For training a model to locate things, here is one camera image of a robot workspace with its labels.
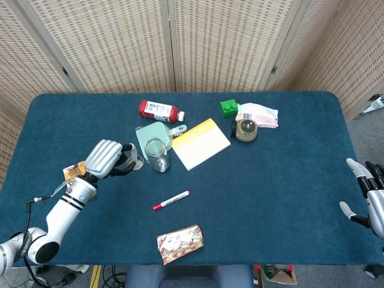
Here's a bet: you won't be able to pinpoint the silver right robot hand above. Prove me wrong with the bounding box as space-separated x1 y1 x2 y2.
339 158 384 239

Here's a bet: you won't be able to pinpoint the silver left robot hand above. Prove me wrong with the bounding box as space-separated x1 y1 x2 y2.
84 139 139 180

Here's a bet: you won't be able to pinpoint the clear glass jar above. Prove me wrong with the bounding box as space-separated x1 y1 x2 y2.
144 137 171 173

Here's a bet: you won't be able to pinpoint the orange snack packet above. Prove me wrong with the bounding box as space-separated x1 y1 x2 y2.
62 160 98 200

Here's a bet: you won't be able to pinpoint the black caster wheel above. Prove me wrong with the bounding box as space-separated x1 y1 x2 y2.
364 263 384 278

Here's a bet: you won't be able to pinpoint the red drink bottle white cap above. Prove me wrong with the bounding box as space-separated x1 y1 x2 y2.
138 100 186 124

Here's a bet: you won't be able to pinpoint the red whiteboard marker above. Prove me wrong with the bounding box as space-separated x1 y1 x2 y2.
153 190 191 212

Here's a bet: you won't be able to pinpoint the yellow and white notepad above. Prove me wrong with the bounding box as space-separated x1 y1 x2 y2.
171 118 232 172

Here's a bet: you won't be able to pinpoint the white tripod stand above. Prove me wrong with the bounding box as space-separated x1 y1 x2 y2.
353 93 384 120

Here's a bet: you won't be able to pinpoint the blue carpet table cover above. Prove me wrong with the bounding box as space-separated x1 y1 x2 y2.
0 91 384 268

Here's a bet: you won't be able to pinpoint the woven folding screen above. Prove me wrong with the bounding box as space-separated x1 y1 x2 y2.
0 0 384 188

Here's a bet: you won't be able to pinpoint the red white snack bag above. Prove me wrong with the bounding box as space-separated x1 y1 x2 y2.
156 223 205 266

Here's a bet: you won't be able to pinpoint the open cardboard box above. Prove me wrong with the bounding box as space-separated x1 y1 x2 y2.
251 263 298 286

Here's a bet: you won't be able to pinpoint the green toy building block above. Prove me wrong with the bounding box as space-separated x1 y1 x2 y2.
220 98 239 118

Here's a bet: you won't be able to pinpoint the round seed jar black lid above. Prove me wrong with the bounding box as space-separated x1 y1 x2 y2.
230 118 259 142

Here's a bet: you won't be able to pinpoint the pink and white packet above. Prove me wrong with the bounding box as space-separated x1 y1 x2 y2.
235 102 279 129

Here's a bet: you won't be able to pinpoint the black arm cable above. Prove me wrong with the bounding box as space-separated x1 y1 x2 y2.
18 195 52 287

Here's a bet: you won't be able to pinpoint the black floor cables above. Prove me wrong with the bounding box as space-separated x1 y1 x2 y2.
101 265 127 288

